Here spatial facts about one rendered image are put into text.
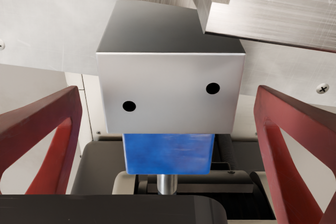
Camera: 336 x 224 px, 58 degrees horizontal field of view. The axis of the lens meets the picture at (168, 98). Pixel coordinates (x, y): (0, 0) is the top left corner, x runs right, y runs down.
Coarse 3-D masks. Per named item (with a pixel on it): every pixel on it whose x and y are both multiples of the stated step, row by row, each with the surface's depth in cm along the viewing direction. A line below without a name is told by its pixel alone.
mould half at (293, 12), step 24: (240, 0) 5; (264, 0) 5; (288, 0) 5; (312, 0) 5; (216, 24) 6; (240, 24) 6; (264, 24) 6; (288, 24) 6; (312, 24) 6; (312, 48) 6
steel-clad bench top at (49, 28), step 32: (0, 0) 14; (32, 0) 14; (64, 0) 14; (96, 0) 14; (0, 32) 15; (32, 32) 15; (64, 32) 15; (96, 32) 15; (32, 64) 16; (64, 64) 16; (96, 64) 16; (256, 64) 16; (288, 64) 16; (320, 64) 16; (320, 96) 18
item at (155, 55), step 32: (128, 0) 14; (128, 32) 11; (160, 32) 11; (192, 32) 11; (128, 64) 10; (160, 64) 10; (192, 64) 10; (224, 64) 10; (128, 96) 11; (160, 96) 11; (192, 96) 11; (224, 96) 11; (128, 128) 12; (160, 128) 12; (192, 128) 12; (224, 128) 12; (128, 160) 15; (160, 160) 15; (192, 160) 15; (160, 192) 18
